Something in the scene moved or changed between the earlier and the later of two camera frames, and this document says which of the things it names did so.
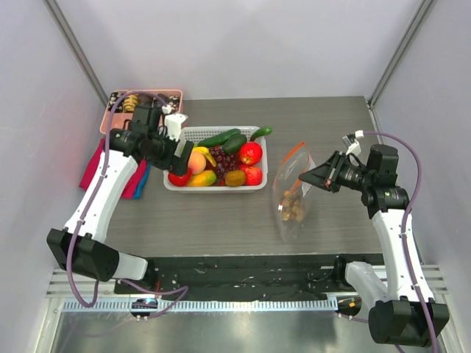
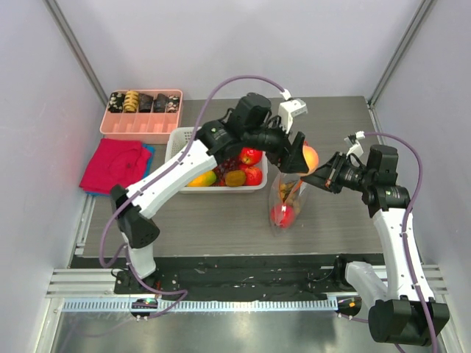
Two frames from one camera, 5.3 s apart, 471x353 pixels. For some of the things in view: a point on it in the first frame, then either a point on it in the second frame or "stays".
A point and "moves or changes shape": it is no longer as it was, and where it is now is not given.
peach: x=196 y=162 moves or changes shape
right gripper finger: x=319 y=175 stays
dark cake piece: x=146 y=100 stays
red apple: x=250 y=153 stays
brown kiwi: x=235 y=178 stays
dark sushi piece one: x=113 y=98 stays
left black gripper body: x=165 y=151 to x=272 y=141
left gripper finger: x=183 y=162 to x=296 y=162
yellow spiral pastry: x=130 y=101 stays
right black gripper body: x=334 y=172 stays
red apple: x=178 y=181 moves or changes shape
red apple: x=253 y=176 stays
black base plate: x=313 y=277 stays
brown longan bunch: x=291 y=208 to x=285 y=193
